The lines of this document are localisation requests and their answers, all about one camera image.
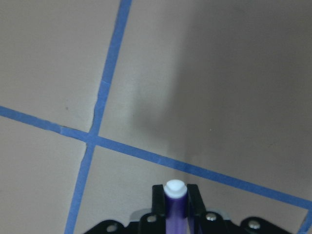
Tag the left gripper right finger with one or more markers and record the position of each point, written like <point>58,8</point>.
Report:
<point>196,206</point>

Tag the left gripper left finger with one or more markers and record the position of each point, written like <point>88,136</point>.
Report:
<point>158,200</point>

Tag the purple pen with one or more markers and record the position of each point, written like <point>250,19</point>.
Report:
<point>175,201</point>

